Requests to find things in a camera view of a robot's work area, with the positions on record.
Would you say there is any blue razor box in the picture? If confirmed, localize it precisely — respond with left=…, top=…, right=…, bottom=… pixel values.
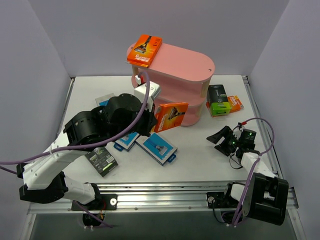
left=135, top=132, right=178, bottom=166
left=95, top=93, right=115, bottom=106
left=113, top=132, right=140, bottom=152

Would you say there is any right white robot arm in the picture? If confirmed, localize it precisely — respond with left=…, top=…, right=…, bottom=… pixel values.
left=206, top=126, right=289, bottom=226

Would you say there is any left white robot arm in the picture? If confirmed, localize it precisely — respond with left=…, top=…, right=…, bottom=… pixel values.
left=16, top=93, right=157, bottom=210

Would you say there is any pink three-tier shelf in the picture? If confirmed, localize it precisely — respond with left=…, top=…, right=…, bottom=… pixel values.
left=131, top=43, right=215, bottom=127

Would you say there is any black green razor box right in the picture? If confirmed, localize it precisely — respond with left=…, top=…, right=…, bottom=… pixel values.
left=206, top=84, right=231, bottom=117

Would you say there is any black green razor box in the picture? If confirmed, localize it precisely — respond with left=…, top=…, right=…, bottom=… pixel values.
left=206, top=84, right=231, bottom=117
left=85, top=147, right=118, bottom=177

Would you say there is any small orange razor box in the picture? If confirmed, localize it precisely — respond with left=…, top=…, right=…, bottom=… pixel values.
left=206, top=94, right=245, bottom=115

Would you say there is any black green razor box left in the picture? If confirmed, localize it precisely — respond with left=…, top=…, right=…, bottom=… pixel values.
left=85, top=147, right=118, bottom=177

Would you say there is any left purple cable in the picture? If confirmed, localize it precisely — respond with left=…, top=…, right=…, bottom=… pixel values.
left=0, top=71, right=151, bottom=229

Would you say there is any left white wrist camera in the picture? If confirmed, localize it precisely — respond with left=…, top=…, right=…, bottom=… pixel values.
left=134, top=72, right=161, bottom=112

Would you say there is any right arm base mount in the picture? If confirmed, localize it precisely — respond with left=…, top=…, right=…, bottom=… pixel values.
left=206, top=191, right=251, bottom=226

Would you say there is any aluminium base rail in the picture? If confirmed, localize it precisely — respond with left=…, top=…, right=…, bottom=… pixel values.
left=27, top=183, right=300, bottom=215

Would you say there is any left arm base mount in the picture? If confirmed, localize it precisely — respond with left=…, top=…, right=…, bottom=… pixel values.
left=71, top=193, right=118, bottom=229

